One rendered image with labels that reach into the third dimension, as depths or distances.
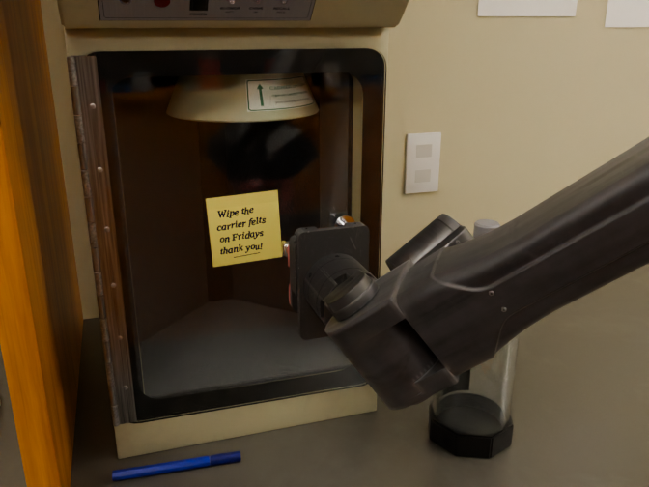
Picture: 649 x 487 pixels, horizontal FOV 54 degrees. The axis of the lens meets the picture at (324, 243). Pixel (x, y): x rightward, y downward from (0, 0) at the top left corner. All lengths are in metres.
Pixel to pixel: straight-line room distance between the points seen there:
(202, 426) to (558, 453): 0.42
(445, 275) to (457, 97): 0.90
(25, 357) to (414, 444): 0.44
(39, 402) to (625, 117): 1.22
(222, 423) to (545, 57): 0.91
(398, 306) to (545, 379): 0.61
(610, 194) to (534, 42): 1.00
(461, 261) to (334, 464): 0.44
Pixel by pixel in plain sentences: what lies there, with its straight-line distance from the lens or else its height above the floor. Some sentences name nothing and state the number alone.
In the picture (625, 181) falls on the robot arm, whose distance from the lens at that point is 0.35.
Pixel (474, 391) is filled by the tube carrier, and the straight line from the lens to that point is 0.75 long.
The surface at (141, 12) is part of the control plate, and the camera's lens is 0.62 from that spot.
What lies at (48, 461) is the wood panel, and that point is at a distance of 0.70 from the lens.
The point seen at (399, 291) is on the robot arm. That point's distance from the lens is 0.39.
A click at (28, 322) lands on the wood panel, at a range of 0.63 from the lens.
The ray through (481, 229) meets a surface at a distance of 0.71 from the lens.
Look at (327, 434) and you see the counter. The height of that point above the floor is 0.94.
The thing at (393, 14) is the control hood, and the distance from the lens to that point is 0.67.
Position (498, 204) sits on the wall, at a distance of 1.35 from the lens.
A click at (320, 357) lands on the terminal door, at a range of 0.77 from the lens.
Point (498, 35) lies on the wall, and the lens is 1.29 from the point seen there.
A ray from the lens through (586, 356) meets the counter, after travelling 1.06.
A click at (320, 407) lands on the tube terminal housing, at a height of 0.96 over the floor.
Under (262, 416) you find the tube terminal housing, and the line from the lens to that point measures 0.81.
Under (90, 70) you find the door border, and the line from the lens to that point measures 0.65.
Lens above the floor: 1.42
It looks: 19 degrees down
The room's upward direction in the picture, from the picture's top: straight up
